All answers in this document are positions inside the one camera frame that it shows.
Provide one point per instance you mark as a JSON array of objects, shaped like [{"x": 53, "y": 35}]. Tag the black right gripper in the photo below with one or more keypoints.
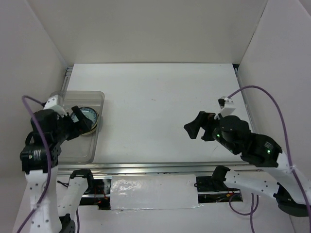
[{"x": 204, "y": 119}]

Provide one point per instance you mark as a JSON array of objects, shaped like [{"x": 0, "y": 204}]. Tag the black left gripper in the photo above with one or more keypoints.
[{"x": 84, "y": 124}]

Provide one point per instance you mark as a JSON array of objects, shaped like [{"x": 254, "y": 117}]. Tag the blue white plate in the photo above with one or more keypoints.
[{"x": 92, "y": 115}]

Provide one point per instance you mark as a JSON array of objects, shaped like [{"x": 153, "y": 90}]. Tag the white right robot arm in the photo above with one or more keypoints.
[{"x": 276, "y": 178}]

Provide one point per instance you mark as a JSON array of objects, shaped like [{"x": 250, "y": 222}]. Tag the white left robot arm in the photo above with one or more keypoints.
[{"x": 47, "y": 215}]

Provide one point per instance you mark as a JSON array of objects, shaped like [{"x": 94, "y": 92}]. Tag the clear plastic bin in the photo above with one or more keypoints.
[{"x": 80, "y": 150}]

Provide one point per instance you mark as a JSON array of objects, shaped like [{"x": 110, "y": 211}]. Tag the white cover panel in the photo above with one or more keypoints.
[{"x": 153, "y": 192}]

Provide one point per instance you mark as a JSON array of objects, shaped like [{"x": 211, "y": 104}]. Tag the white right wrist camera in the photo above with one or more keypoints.
[{"x": 227, "y": 107}]

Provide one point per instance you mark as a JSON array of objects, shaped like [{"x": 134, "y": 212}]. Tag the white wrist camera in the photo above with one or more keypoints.
[
  {"x": 227, "y": 107},
  {"x": 55, "y": 103}
]

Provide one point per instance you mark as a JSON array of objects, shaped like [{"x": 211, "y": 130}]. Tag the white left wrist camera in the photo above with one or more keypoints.
[{"x": 55, "y": 103}]

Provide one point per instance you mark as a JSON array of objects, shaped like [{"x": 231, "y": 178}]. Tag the aluminium front rail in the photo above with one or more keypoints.
[{"x": 145, "y": 168}]

